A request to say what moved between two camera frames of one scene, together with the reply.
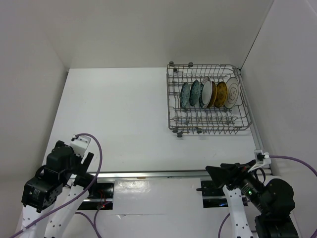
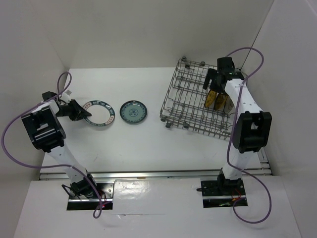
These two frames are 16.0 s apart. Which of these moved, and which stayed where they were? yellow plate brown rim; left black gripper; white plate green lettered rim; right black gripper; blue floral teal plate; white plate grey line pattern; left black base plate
Moved: white plate green lettered rim; blue floral teal plate; white plate grey line pattern; left black gripper; right black gripper
Stayed: left black base plate; yellow plate brown rim
